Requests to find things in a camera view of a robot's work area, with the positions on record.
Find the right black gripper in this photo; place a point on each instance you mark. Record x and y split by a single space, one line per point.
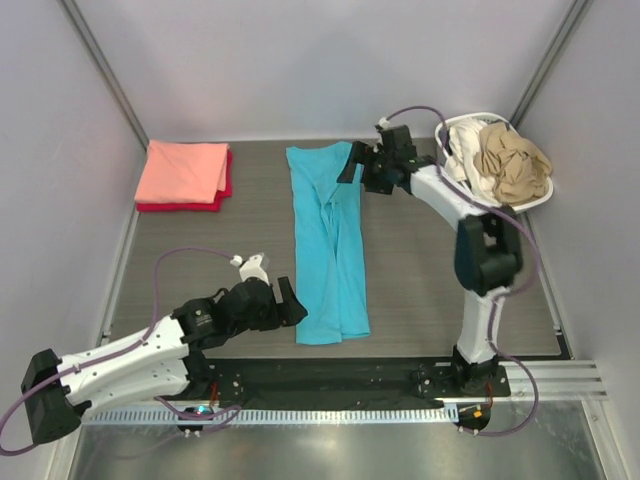
358 156

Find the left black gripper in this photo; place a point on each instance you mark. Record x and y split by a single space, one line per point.
289 313

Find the turquoise t shirt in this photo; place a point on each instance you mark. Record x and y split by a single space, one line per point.
329 252

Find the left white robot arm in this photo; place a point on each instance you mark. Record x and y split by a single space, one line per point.
166 361

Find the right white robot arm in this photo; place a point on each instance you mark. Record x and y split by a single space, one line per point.
487 252

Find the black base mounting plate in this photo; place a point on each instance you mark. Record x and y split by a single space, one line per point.
349 384

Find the white t shirt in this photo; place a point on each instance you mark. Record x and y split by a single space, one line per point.
464 145

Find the folded red t shirt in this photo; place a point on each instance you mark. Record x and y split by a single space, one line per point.
215 206

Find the white laundry basket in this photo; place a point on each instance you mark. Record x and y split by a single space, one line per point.
441 134

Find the beige t shirt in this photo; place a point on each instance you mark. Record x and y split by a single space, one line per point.
516 168

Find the folded salmon pink t shirt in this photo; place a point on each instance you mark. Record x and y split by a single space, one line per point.
183 173

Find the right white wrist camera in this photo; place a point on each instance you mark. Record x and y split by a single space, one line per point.
384 124

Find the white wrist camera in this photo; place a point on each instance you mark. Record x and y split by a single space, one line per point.
253 267
384 124

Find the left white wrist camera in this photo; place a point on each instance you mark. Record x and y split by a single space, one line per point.
253 267

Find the white slotted cable duct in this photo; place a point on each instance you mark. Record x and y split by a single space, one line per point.
148 415

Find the right aluminium frame post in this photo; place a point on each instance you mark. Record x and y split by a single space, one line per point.
560 40

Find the aluminium frame post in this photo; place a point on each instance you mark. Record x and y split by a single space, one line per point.
82 28
560 40

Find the left aluminium frame post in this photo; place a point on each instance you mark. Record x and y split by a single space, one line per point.
82 28

